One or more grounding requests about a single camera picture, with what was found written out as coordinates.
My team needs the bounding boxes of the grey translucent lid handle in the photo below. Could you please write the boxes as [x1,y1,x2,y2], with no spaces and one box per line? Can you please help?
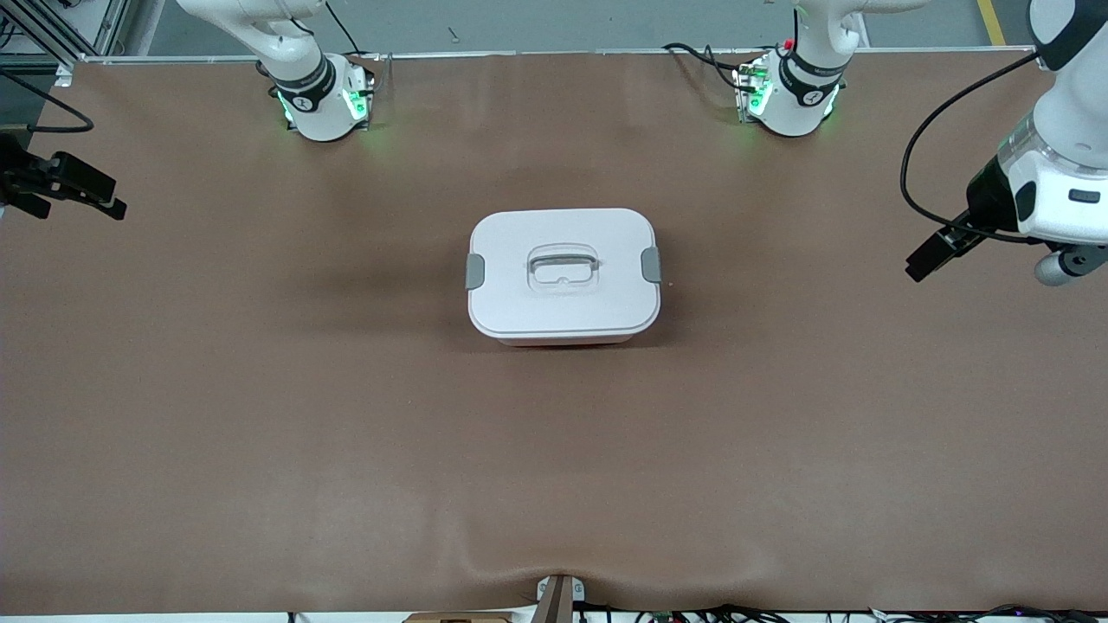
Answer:
[529,246,600,288]

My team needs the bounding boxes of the white plastic box lid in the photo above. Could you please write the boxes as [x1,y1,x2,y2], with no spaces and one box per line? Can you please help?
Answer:
[467,208,663,341]

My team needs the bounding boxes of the brown table mat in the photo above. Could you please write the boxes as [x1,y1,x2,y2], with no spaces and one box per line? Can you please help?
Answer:
[0,48,1108,617]

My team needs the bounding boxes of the aluminium frame with black struts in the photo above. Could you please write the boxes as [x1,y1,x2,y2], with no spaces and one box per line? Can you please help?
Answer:
[0,0,132,88]

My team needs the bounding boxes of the black right base cable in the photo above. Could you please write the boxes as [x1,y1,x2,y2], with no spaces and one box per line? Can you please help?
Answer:
[324,0,366,58]

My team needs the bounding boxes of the black base cable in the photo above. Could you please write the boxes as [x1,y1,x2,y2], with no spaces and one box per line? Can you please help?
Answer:
[324,0,366,58]
[662,42,747,93]

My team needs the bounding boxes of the black left base cable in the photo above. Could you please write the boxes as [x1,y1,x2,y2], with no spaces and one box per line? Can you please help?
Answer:
[662,42,747,93]

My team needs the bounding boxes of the small metal bracket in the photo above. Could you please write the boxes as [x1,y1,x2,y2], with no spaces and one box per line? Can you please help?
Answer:
[535,575,588,605]

